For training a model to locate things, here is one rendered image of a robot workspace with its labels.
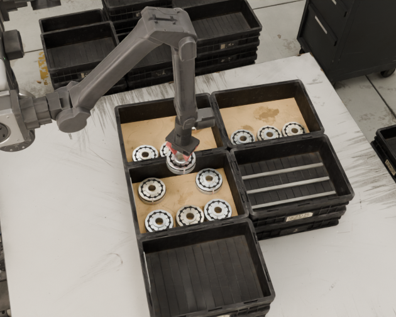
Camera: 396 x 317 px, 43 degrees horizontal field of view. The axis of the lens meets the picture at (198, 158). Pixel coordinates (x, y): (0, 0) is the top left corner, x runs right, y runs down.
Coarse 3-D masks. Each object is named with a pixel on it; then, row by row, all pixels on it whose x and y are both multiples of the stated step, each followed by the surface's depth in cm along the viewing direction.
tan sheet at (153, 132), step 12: (156, 120) 213; (168, 120) 213; (132, 132) 208; (144, 132) 209; (156, 132) 209; (168, 132) 209; (204, 132) 210; (132, 144) 205; (144, 144) 205; (156, 144) 205; (204, 144) 206
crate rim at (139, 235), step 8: (208, 152) 192; (216, 152) 192; (224, 152) 192; (160, 160) 189; (232, 160) 190; (128, 168) 186; (136, 168) 187; (232, 168) 189; (128, 176) 184; (128, 184) 182; (240, 192) 183; (136, 216) 175; (232, 216) 176; (240, 216) 176; (136, 224) 173; (192, 224) 174; (208, 224) 174; (136, 232) 171; (152, 232) 171; (160, 232) 171; (168, 232) 172
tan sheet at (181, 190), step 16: (176, 176) 197; (192, 176) 197; (224, 176) 198; (176, 192) 192; (192, 192) 193; (224, 192) 193; (144, 208) 188; (160, 208) 188; (176, 208) 188; (144, 224) 184; (160, 224) 184; (176, 224) 185
